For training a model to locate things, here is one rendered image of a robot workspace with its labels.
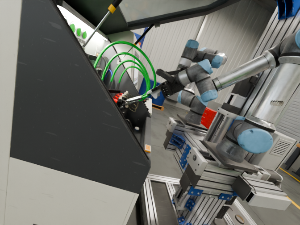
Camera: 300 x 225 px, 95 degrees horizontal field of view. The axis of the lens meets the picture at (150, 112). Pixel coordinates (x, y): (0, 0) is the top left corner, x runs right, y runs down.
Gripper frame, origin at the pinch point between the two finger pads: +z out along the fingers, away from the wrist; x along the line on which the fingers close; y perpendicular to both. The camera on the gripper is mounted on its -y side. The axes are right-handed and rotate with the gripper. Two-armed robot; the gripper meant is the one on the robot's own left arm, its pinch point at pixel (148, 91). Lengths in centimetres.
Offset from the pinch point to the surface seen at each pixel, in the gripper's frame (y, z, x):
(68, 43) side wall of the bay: -27.2, -0.5, -36.9
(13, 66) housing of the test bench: -30, 20, -45
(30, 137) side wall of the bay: -7, 33, -48
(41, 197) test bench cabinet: 19, 48, -52
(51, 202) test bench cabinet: 24, 47, -51
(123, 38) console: -45, 14, 31
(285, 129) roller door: 370, -169, 530
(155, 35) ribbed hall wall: -202, 144, 633
